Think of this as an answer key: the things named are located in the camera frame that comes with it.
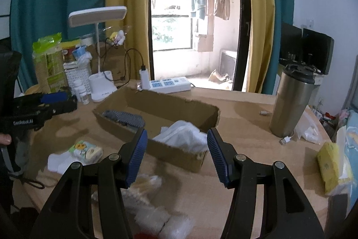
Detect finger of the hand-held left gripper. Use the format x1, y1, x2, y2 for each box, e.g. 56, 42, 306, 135
42, 96, 78, 118
17, 91, 72, 106

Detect brown cardboard box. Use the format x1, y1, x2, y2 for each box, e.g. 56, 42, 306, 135
93, 86, 221, 173

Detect brown carton behind lamp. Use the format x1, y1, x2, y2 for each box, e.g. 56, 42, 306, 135
84, 41, 130, 83

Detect cardboard scraps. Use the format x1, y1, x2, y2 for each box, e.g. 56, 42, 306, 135
208, 69, 232, 83

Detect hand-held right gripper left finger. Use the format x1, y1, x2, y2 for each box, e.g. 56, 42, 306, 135
29, 128, 148, 239

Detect black charger cable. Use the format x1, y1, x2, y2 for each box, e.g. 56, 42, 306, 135
105, 37, 146, 83

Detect white desk lamp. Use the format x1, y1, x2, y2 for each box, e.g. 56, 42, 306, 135
68, 6, 128, 103

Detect black cord loop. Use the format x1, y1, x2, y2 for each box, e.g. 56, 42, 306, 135
11, 172, 45, 189

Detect yellow tissue pack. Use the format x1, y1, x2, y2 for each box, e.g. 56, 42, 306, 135
317, 142, 354, 196

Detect clear plastic bag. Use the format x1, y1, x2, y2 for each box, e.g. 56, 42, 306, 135
294, 107, 326, 144

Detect white fluffy socks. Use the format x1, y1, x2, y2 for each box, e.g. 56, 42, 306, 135
134, 207, 195, 239

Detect dark chair back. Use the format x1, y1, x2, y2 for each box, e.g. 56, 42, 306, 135
0, 39, 22, 116

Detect small printed tissue packet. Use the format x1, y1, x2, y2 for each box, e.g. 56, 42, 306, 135
68, 140, 103, 164

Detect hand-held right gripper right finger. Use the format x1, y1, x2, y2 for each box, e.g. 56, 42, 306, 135
206, 128, 326, 239

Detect white woven basket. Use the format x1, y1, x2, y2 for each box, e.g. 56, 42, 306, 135
64, 61, 93, 94

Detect small yellow white toy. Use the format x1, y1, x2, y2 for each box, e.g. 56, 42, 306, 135
109, 30, 126, 46

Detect tan soft bundle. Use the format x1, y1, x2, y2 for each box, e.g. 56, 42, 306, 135
92, 174, 163, 210

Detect black monitor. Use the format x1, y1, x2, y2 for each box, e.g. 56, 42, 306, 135
302, 28, 335, 75
280, 22, 303, 60

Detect white charger plug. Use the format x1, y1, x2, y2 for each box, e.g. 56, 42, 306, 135
139, 65, 151, 90

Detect white power strip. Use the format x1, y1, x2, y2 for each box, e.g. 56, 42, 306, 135
136, 77, 192, 94

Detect light blue printed blanket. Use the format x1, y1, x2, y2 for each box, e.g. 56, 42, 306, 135
336, 110, 358, 200

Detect cardboard box on balcony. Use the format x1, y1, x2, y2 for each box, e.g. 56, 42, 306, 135
197, 34, 214, 52

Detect steel tumbler with black lid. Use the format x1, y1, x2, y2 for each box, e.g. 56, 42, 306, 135
269, 61, 316, 138

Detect white balcony appliance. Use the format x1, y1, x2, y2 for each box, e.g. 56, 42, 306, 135
219, 50, 238, 83

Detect green snack packet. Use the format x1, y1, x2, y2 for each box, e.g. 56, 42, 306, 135
32, 32, 70, 94

